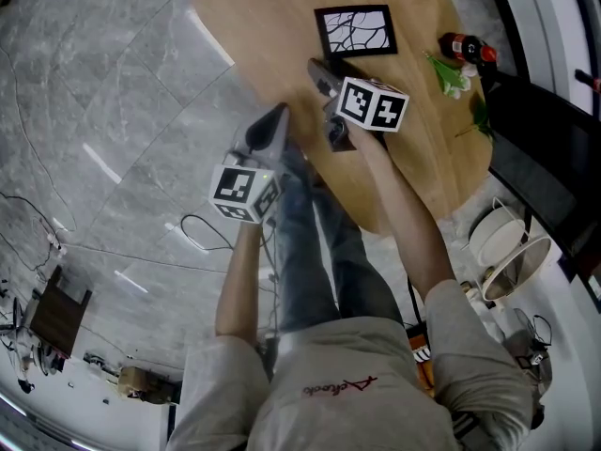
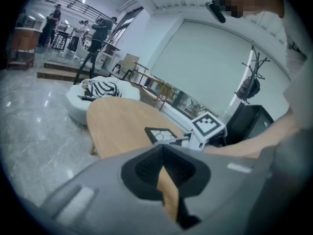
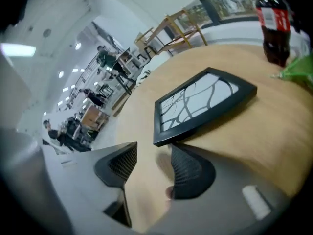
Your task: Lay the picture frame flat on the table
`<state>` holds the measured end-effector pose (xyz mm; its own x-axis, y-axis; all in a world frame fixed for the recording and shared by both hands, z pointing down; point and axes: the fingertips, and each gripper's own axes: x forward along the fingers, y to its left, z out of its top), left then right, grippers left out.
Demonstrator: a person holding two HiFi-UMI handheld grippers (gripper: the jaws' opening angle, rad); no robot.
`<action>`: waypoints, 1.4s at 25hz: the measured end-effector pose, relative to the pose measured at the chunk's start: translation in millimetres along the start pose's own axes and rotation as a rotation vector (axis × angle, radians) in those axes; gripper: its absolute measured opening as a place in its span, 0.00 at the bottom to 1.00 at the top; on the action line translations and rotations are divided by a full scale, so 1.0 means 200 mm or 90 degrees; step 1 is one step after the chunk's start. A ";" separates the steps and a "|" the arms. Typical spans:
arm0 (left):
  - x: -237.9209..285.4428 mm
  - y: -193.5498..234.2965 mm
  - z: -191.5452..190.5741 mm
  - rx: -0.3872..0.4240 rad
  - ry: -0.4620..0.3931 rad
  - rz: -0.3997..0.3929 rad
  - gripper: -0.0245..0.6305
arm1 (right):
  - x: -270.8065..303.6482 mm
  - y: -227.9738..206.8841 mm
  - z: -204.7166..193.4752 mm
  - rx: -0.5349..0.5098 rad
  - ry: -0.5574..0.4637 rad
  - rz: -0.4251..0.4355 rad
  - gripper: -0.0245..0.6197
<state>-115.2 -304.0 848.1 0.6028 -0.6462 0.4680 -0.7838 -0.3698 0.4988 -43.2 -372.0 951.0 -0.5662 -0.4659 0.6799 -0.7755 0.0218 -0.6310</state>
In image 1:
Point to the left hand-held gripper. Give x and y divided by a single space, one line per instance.
235 191

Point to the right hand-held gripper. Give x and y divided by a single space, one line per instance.
371 106

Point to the black framed branch picture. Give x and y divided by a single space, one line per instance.
357 28

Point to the person's left forearm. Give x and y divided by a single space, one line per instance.
239 289

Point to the person's right forearm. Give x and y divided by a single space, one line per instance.
408 219

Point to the oval wooden coffee table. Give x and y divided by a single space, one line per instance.
263 40

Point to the white artificial flower green leaves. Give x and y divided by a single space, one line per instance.
451 80

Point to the person's blue jeans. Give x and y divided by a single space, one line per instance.
319 261

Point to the dark soda bottle red cap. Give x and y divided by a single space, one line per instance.
462 47

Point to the white power strip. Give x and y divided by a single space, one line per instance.
57 244

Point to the navy striped fabric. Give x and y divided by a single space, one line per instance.
421 353

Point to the dark wooden stool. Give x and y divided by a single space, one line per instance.
58 315

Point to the brown cardboard box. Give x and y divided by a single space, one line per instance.
148 385

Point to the person's light grey shirt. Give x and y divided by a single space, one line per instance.
352 402

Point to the orange chair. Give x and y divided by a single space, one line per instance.
420 374

